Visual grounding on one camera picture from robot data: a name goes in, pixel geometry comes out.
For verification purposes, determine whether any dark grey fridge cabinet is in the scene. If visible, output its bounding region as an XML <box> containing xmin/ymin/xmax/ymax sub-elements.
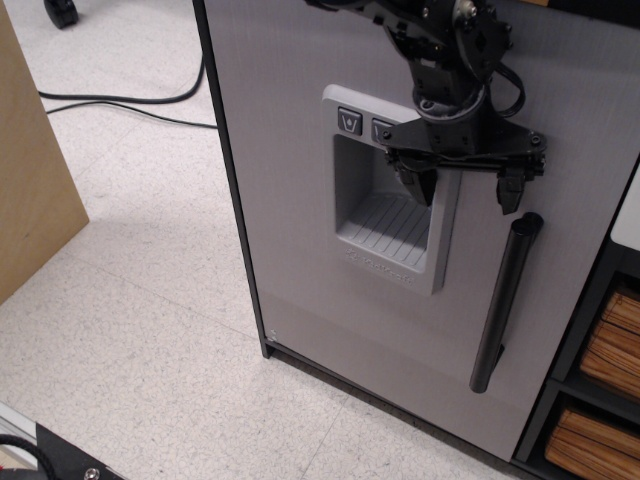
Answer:
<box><xmin>194</xmin><ymin>1</ymin><xmax>639</xmax><ymax>479</ymax></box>

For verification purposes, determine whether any white counter top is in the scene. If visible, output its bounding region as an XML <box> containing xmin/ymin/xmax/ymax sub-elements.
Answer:
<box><xmin>610</xmin><ymin>170</ymin><xmax>640</xmax><ymax>251</ymax></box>

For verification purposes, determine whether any black caster wheel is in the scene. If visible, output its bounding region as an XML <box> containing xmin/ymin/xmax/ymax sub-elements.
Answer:
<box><xmin>43</xmin><ymin>0</ymin><xmax>79</xmax><ymax>29</ymax></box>

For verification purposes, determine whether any black braided cable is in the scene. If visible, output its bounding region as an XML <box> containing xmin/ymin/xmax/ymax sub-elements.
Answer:
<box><xmin>0</xmin><ymin>430</ymin><xmax>57</xmax><ymax>480</ymax></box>

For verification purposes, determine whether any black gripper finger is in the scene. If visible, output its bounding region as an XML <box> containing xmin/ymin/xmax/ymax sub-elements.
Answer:
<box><xmin>395</xmin><ymin>165</ymin><xmax>438</xmax><ymax>207</ymax></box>
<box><xmin>496</xmin><ymin>168</ymin><xmax>529</xmax><ymax>215</ymax></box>

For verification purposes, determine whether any upper woven storage basket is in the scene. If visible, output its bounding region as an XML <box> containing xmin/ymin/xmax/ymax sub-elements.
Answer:
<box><xmin>579</xmin><ymin>283</ymin><xmax>639</xmax><ymax>401</ymax></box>

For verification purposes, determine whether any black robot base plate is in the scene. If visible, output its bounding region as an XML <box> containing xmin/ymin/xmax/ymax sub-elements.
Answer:
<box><xmin>35</xmin><ymin>423</ymin><xmax>123</xmax><ymax>480</ymax></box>

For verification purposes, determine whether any thin black floor cable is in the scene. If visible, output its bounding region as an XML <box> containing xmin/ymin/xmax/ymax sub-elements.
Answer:
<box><xmin>46</xmin><ymin>101</ymin><xmax>219</xmax><ymax>131</ymax></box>

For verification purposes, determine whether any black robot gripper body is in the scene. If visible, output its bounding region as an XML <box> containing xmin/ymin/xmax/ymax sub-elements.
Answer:
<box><xmin>380</xmin><ymin>88</ymin><xmax>546</xmax><ymax>180</ymax></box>

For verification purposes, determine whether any brown wooden board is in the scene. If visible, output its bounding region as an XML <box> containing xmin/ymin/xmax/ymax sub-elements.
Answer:
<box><xmin>1</xmin><ymin>6</ymin><xmax>89</xmax><ymax>301</ymax></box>

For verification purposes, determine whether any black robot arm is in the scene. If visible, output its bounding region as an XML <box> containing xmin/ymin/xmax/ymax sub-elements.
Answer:
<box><xmin>312</xmin><ymin>1</ymin><xmax>546</xmax><ymax>215</ymax></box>

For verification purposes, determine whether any grey toy fridge door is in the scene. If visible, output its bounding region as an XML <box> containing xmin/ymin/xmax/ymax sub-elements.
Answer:
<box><xmin>195</xmin><ymin>1</ymin><xmax>639</xmax><ymax>460</ymax></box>

